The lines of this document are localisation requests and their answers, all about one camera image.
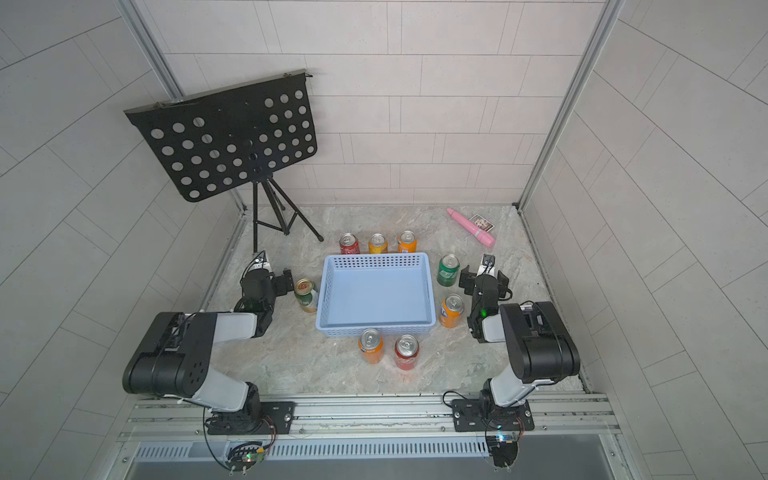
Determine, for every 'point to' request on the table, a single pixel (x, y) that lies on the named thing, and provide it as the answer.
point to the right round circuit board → (504, 450)
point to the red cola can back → (349, 244)
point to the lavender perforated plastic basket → (387, 291)
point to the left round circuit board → (244, 455)
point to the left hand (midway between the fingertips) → (278, 266)
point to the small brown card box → (481, 222)
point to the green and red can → (306, 295)
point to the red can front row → (407, 349)
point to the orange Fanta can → (451, 309)
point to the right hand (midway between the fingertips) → (483, 264)
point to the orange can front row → (371, 343)
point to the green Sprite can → (448, 268)
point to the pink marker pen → (471, 228)
